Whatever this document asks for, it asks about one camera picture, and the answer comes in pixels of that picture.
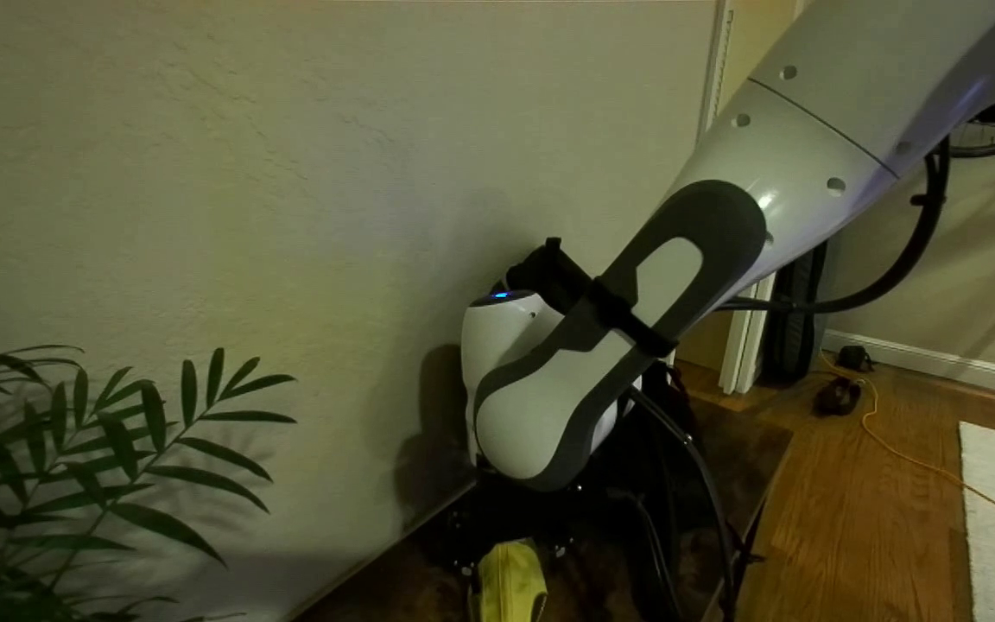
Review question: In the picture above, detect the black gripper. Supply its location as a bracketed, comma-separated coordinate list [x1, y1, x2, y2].
[475, 479, 593, 557]

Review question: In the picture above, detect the yellow fabric pouch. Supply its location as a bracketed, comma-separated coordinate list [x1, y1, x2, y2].
[475, 534, 552, 622]

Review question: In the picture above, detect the black object on floor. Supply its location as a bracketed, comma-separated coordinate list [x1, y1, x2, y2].
[812, 378, 869, 422]

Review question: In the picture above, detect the green palm plant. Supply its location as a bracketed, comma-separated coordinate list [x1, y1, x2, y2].
[0, 342, 300, 622]

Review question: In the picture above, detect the white baseboard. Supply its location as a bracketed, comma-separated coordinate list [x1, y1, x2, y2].
[824, 329, 995, 408]

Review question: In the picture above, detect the black strap on arm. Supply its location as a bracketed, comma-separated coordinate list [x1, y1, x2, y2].
[509, 236, 681, 358]

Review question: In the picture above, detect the white door frame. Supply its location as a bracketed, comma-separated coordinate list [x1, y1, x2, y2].
[699, 0, 781, 397]

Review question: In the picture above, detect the black upright post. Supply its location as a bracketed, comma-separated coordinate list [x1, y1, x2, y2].
[757, 237, 832, 389]

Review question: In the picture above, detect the orange cable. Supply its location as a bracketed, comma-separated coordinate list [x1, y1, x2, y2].
[857, 384, 995, 581]

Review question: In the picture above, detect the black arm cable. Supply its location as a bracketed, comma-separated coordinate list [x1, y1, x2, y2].
[714, 135, 958, 320]

